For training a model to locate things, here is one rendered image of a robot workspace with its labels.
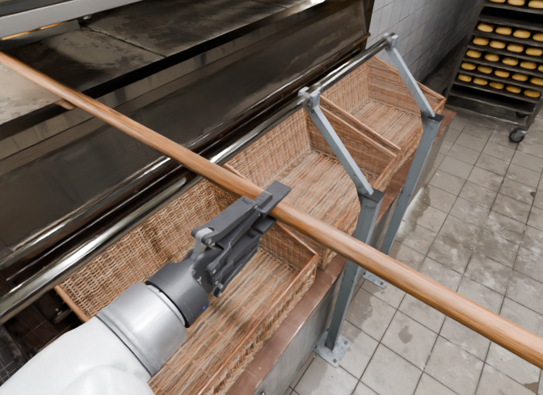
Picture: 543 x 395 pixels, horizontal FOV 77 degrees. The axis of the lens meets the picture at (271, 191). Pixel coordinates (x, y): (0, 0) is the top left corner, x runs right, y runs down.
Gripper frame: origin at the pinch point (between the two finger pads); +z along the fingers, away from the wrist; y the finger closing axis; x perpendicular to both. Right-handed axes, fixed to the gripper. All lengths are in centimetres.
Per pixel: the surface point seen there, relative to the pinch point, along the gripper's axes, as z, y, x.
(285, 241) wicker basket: 28, 49, -15
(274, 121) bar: 22.6, 2.3, -16.0
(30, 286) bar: -28.6, 1.8, -17.1
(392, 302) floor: 75, 119, 19
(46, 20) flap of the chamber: -5.0, -20.5, -38.7
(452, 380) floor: 56, 119, 53
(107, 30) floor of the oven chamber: 32, 1, -91
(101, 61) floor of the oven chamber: 17, 1, -71
